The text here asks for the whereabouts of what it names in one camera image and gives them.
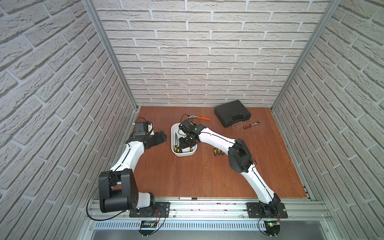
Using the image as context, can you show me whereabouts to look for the white plastic storage box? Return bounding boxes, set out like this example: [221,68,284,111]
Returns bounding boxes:
[171,123,198,157]

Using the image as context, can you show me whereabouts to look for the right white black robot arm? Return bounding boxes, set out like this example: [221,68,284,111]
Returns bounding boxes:
[179,120,281,217]

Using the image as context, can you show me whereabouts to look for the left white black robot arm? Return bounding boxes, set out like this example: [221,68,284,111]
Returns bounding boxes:
[99,121,167,213]

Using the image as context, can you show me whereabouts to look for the black plastic tool case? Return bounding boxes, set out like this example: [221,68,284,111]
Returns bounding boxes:
[214,100,251,128]

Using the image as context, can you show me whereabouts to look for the left small circuit board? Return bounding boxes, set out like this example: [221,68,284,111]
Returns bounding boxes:
[139,220,160,237]

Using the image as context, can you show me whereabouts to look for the small circuit board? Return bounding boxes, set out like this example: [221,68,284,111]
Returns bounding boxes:
[264,221,281,237]
[139,220,160,237]

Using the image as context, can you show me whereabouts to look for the right small circuit board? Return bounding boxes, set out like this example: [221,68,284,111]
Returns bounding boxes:
[264,221,281,237]

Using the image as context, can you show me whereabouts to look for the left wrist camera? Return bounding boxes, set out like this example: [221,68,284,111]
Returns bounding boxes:
[147,122,154,136]

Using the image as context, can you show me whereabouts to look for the orange handled pliers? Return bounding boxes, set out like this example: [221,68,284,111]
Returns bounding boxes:
[187,115,211,122]

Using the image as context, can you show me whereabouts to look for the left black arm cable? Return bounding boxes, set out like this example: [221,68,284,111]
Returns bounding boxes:
[86,172,127,222]

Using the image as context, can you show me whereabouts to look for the red handled ratchet wrench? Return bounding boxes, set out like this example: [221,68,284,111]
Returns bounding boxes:
[243,120,261,129]

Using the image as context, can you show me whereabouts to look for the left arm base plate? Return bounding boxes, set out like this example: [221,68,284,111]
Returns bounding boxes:
[129,202,171,218]

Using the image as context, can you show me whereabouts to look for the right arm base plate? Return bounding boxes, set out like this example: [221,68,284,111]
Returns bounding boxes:
[246,202,288,219]

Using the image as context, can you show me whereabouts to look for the aluminium front rail frame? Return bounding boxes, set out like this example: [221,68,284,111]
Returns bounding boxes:
[77,198,341,240]

